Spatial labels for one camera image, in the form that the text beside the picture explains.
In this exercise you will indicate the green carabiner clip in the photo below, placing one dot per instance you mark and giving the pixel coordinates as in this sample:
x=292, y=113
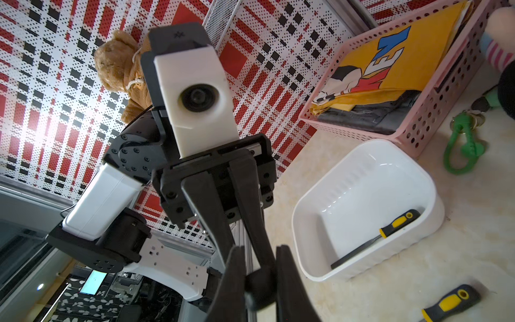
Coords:
x=464, y=124

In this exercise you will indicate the pink black plush toy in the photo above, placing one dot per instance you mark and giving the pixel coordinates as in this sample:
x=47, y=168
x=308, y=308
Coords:
x=497, y=46

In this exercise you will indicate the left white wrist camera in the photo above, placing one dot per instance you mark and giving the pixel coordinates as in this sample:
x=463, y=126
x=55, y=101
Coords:
x=185, y=76

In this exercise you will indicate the yellow black file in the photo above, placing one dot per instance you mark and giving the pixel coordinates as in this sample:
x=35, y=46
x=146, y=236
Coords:
x=396, y=225
x=454, y=302

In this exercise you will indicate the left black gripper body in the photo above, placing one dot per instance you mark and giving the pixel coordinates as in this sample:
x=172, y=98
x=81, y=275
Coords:
x=166, y=179

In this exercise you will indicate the white plastic storage box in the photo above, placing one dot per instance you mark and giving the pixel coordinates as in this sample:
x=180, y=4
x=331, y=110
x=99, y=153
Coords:
x=370, y=187

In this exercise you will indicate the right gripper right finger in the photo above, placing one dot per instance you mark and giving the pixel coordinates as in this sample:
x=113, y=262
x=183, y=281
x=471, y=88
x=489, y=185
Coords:
x=292, y=301

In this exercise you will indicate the yellow printed folded cloth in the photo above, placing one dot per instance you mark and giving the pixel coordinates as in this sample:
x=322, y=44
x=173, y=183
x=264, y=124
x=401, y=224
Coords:
x=374, y=86

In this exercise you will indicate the lit monitor screen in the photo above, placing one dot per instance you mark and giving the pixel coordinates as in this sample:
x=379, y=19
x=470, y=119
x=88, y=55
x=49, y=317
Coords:
x=93, y=283

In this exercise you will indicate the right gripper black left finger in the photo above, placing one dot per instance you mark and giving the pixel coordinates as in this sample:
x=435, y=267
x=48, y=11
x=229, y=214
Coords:
x=229, y=302

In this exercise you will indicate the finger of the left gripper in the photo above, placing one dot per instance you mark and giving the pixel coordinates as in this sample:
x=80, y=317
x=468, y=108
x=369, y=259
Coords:
x=244, y=176

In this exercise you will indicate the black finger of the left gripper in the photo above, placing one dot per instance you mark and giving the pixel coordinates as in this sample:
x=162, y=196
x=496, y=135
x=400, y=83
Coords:
x=202, y=196

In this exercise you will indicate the pink plastic basket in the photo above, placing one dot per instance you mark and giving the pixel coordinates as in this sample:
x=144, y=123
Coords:
x=449, y=81

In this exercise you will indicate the brown teddy bear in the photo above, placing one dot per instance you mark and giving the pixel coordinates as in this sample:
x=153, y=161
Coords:
x=119, y=68

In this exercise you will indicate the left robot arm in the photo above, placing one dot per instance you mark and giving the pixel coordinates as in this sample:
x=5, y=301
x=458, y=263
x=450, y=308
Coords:
x=105, y=234

